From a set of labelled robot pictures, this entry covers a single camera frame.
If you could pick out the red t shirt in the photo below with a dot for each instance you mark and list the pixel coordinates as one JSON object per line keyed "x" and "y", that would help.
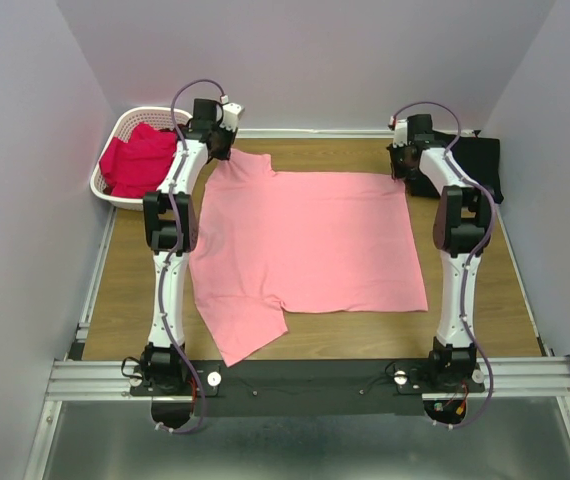
{"x": 132, "y": 168}

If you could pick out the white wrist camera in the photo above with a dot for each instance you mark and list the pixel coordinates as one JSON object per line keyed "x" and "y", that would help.
{"x": 231, "y": 115}
{"x": 400, "y": 130}

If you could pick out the folded black t shirt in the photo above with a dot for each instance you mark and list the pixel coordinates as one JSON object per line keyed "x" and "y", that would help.
{"x": 477, "y": 157}

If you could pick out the white plastic laundry basket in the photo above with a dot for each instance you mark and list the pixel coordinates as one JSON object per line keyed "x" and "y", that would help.
{"x": 157, "y": 117}

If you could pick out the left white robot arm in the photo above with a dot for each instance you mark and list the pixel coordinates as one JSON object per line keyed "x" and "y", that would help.
{"x": 171, "y": 231}

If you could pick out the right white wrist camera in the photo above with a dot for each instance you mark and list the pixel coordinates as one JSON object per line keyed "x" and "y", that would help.
{"x": 400, "y": 130}

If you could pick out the light pink t shirt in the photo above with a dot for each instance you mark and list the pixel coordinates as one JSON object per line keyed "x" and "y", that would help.
{"x": 274, "y": 242}

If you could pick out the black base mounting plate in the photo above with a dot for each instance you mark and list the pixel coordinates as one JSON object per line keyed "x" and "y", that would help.
{"x": 289, "y": 388}

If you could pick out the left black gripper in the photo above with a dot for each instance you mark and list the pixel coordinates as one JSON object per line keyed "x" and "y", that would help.
{"x": 222, "y": 154}

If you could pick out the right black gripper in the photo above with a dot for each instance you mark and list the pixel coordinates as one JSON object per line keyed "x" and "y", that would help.
{"x": 397, "y": 173}

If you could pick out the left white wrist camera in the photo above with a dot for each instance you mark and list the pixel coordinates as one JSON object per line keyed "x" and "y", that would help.
{"x": 231, "y": 115}

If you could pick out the aluminium frame rail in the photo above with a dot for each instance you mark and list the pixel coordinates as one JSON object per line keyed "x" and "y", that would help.
{"x": 513, "y": 377}

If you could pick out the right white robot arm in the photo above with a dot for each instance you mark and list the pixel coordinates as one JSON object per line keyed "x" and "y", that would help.
{"x": 462, "y": 229}

